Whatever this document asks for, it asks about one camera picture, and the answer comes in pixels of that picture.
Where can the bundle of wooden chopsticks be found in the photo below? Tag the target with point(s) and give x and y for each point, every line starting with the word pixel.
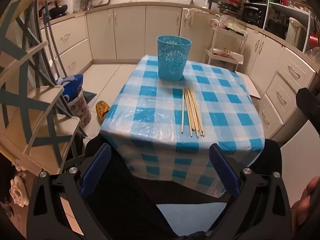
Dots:
pixel 192 110

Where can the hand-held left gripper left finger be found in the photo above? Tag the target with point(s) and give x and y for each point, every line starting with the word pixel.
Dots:
pixel 97 170

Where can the person's black pants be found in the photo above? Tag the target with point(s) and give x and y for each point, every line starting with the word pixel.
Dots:
pixel 125 205

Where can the blue checkered plastic tablecloth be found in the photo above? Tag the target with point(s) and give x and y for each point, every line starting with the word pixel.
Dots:
pixel 150 110

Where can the dish rack with plates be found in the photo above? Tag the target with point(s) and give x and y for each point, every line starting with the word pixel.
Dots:
pixel 230 2

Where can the hanging white plastic bag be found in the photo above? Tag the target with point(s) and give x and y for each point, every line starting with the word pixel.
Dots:
pixel 192 15

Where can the red and white plastic bag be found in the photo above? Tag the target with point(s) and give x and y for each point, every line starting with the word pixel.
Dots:
pixel 227 54

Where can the dark floor mat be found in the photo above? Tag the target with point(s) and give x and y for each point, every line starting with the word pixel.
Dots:
pixel 89 96

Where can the yellow slipper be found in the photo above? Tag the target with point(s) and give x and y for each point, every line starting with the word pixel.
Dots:
pixel 102 108

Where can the white carved ornament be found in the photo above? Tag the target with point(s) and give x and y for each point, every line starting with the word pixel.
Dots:
pixel 18 192

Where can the black frying pan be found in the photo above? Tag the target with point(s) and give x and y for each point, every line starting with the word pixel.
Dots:
pixel 58 10

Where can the grey pole with blue grip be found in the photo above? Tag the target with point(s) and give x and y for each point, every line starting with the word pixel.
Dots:
pixel 51 42

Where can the plain grey pole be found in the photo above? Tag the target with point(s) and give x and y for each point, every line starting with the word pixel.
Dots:
pixel 58 55

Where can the red pot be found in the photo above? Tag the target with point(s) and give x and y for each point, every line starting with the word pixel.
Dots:
pixel 315 40

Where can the white trolley cart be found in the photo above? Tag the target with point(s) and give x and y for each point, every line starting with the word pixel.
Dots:
pixel 240 45

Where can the white board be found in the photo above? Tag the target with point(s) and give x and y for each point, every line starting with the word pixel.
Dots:
pixel 250 85

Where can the blue perforated plastic basket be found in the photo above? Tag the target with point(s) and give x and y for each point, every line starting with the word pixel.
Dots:
pixel 172 67

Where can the person's right hand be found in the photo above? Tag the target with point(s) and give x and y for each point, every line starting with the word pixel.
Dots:
pixel 303 205

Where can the white electric water pot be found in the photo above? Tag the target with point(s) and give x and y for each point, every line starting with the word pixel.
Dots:
pixel 293 32

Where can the clear plastic bag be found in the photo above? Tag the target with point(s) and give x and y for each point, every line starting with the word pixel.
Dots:
pixel 231 23

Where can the black countertop appliance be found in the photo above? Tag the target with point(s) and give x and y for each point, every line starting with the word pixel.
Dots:
pixel 253 16

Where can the white metal shelf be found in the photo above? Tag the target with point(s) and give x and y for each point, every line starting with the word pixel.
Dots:
pixel 287 8

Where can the cream kitchen cabinets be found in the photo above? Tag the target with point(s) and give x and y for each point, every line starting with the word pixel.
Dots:
pixel 130 30

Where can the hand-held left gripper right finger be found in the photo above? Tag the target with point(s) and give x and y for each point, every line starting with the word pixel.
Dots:
pixel 223 170

